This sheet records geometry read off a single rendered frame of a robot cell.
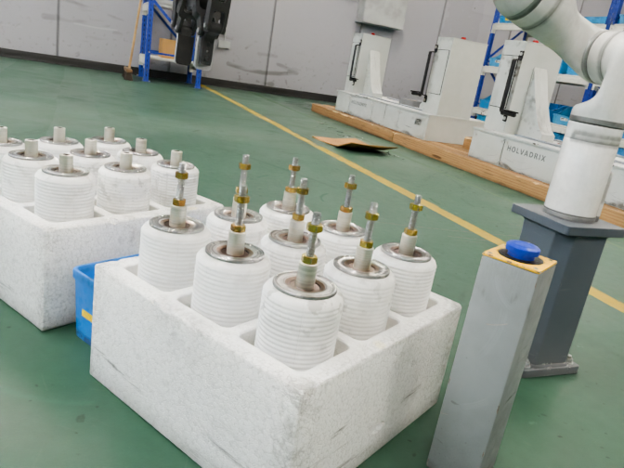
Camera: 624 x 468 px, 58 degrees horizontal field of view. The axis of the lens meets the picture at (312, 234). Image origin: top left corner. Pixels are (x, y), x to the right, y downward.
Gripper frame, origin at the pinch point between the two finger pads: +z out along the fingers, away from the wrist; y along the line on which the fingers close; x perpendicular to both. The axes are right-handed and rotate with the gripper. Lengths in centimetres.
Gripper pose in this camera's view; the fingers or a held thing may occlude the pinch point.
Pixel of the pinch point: (192, 57)
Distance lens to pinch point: 77.0
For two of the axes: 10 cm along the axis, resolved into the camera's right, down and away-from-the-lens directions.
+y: 5.3, 3.3, -7.8
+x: 8.2, 0.1, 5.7
